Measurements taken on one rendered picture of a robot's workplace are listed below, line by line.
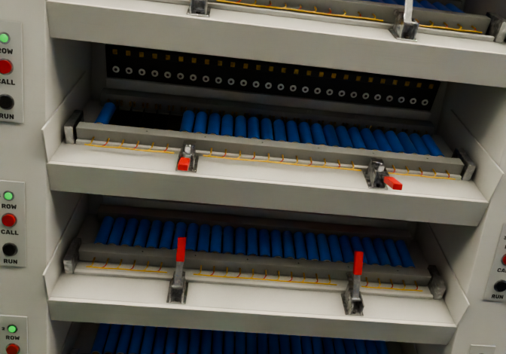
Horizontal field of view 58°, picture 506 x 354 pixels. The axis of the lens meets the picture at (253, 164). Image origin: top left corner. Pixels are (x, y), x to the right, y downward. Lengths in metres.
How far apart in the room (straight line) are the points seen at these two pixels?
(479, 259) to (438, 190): 0.12
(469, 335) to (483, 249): 0.14
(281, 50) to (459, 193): 0.33
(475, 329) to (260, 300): 0.33
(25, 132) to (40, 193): 0.08
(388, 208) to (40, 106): 0.48
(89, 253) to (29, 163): 0.18
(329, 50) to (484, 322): 0.47
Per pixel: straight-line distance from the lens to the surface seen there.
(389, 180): 0.61
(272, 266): 0.74
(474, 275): 0.77
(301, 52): 0.61
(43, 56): 0.63
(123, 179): 0.64
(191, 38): 0.60
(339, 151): 0.68
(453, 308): 0.80
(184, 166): 0.56
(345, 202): 0.65
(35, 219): 0.68
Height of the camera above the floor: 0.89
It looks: 15 degrees down
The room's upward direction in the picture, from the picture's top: 7 degrees clockwise
